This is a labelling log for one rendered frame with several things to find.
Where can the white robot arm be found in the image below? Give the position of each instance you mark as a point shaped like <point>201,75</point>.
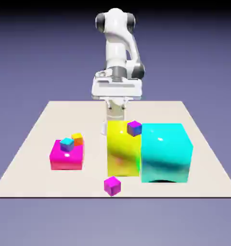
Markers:
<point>115,28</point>

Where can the small magenta cube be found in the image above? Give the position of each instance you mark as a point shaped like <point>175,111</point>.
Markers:
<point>112,186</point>

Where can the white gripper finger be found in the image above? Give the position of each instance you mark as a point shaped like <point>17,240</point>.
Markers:
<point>108,104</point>
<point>124,103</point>

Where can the small yellow cube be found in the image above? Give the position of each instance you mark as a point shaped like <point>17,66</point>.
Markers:
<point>78,138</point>

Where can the large magenta box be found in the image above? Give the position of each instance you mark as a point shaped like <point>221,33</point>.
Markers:
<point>67,159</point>

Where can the large yellow box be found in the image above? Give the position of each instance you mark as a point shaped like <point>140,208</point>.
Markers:
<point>123,151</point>

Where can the small cyan cube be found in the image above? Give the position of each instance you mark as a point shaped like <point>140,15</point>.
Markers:
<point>67,144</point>

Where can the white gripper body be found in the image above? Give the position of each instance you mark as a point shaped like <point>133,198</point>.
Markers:
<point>117,90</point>

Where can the small purple cube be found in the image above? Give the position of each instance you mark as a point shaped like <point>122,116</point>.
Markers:
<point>134,128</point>

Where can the large cyan box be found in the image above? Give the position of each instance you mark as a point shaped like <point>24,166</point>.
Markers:
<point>165,153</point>

